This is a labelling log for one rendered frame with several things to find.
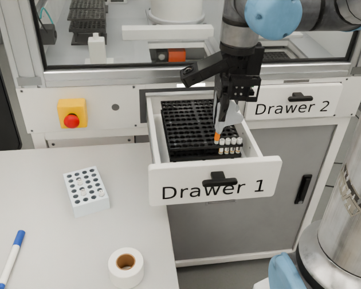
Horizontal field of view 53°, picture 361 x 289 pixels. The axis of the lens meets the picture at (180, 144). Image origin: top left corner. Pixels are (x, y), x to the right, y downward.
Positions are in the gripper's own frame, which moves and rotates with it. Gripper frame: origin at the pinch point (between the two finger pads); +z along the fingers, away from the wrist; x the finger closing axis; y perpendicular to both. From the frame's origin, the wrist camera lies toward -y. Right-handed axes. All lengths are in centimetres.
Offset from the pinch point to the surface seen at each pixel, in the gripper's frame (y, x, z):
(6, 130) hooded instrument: -89, 97, 67
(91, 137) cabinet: -32.1, 22.1, 18.8
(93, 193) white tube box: -28.6, -4.6, 15.9
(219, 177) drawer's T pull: -0.9, -12.9, 4.0
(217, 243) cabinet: 14, 26, 76
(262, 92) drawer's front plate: 17.8, 22.4, 2.9
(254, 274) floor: 32, 23, 94
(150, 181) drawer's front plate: -15.1, -11.5, 6.0
